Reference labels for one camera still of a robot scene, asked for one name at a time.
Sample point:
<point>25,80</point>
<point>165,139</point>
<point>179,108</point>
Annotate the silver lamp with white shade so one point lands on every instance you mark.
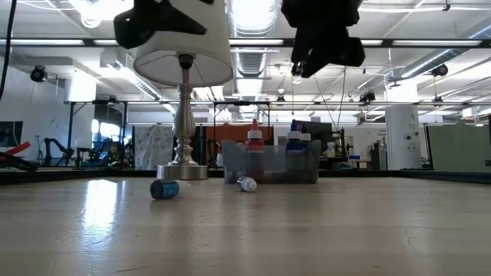
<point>184,46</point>

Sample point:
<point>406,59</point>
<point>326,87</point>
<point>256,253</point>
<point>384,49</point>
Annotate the large red food coloring bottle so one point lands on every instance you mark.
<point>254,147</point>

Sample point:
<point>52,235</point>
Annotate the translucent grey plastic bin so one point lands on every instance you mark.
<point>272,165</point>

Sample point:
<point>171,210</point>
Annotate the black background robot arm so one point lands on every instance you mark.
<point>57,149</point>

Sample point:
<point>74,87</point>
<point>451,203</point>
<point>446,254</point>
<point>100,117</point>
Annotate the black ceiling spotlight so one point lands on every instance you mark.
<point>439,70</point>
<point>367,96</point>
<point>38,74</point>

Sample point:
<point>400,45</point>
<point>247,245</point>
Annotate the black background monitor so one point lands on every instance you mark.
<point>322,130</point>

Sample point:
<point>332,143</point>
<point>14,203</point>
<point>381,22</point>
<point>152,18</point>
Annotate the white round column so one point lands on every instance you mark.
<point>403,134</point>

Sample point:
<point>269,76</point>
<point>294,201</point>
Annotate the white patterned sheet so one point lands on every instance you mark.
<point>153,147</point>

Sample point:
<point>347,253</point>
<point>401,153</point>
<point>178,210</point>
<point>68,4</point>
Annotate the black background cabinet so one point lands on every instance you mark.
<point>197,143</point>

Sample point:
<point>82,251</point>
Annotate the person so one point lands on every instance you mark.
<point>239,144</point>
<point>115,151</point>

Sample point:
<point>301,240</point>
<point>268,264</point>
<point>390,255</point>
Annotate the orange partition panel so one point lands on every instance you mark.
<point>230,134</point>

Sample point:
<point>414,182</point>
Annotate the small blue cap bottle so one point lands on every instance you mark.
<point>247,184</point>

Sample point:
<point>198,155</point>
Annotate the small blue dropper bottle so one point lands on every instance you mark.
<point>167,189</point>

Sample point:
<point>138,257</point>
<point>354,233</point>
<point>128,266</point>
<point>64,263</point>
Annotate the green partition panel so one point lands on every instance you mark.
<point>458,147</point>

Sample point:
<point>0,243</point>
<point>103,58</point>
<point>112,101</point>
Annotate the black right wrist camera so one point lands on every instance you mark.
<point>303,69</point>

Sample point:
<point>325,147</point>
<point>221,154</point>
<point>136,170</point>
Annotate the silver ventilation duct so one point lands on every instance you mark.
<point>251,34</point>

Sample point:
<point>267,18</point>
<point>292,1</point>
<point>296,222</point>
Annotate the black metal rack frame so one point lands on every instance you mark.
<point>241,103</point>

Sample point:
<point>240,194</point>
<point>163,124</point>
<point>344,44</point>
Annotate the black aluminium table frame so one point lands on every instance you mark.
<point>422,175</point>

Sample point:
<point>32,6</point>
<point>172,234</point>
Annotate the black wall monitor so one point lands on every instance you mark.
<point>10,134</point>

